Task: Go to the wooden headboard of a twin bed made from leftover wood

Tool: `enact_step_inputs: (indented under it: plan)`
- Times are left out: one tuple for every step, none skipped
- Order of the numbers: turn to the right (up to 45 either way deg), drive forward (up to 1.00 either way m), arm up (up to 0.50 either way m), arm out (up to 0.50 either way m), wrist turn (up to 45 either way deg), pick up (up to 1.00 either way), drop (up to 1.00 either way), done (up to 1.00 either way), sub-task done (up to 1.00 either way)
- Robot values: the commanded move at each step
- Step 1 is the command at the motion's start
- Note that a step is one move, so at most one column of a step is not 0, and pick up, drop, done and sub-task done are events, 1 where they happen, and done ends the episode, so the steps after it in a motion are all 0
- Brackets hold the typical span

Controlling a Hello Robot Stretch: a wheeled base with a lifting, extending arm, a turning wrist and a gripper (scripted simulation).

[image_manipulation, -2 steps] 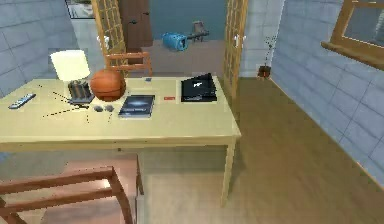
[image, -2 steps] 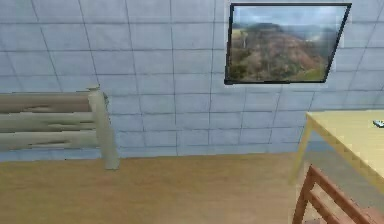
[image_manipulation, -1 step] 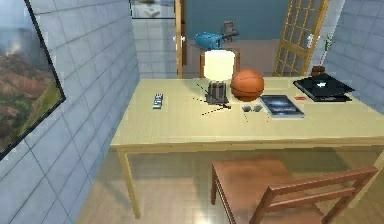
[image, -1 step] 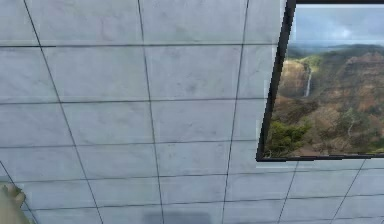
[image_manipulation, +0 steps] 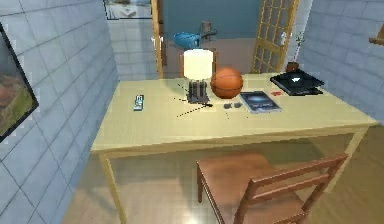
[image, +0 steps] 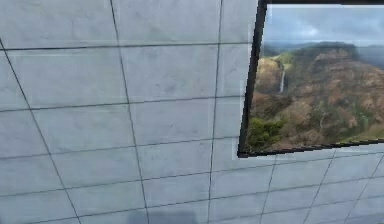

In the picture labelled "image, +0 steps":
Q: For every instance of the black framed window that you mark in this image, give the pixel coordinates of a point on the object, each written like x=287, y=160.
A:
x=316, y=93

